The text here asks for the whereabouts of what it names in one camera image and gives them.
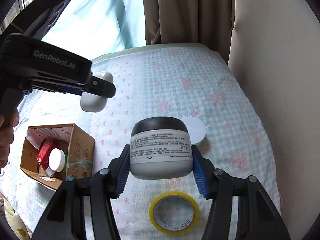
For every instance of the white jar black lid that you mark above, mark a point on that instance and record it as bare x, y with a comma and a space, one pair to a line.
160, 148

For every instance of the brown cardboard box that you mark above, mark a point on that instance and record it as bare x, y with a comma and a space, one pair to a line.
77, 145

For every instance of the floral quilt bedspread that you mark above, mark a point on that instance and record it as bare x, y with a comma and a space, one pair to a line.
163, 81

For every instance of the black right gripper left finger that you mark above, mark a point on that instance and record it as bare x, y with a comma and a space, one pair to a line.
64, 216

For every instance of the silver red cream jar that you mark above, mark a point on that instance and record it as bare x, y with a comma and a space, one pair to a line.
49, 172

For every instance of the left hand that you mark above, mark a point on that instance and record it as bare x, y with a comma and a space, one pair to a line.
7, 137

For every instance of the red cosmetic carton box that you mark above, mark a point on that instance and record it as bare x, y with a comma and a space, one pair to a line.
44, 152

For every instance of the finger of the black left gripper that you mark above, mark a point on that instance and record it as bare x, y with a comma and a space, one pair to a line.
95, 85
36, 19

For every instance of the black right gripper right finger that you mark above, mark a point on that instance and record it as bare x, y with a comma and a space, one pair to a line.
258, 217

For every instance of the white earbuds case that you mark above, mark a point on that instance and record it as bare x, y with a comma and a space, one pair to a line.
94, 103

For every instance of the large green jar white lid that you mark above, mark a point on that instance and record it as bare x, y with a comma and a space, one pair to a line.
57, 160

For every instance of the yellow tape roll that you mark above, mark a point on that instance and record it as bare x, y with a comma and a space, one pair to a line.
174, 213

